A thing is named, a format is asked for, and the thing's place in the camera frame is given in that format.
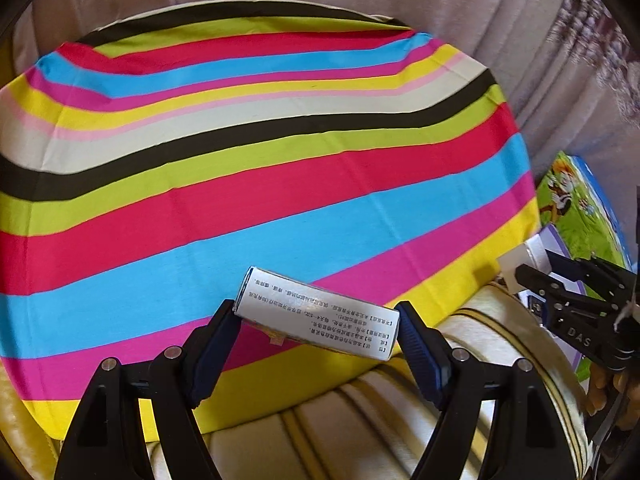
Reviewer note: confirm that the grey floral fabric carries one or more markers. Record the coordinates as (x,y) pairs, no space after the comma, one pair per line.
(600,35)

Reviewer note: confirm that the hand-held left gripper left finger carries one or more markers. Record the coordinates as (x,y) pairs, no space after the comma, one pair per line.
(215,355)

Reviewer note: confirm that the beige striped plush cushion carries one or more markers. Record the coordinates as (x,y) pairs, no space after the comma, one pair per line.
(350,425)

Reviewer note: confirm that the silver white text box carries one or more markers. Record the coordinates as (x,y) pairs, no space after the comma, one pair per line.
(320,310)

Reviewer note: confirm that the green cartoon play mat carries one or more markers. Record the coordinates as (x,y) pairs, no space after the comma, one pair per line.
(580,200)

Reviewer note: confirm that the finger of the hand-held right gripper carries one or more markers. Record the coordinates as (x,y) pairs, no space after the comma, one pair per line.
(537,280)
(570,266)

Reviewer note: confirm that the person's right hand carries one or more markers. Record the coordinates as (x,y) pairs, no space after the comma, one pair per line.
(600,390)

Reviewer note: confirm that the colourful striped cloth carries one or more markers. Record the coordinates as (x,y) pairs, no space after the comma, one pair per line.
(250,160)

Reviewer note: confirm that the dark blue box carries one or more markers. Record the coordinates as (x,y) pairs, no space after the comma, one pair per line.
(537,306)

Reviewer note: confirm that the white grey small box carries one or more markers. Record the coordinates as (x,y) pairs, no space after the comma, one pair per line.
(520,257)

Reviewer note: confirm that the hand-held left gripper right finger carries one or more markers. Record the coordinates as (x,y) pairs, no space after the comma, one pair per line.
(420,355)

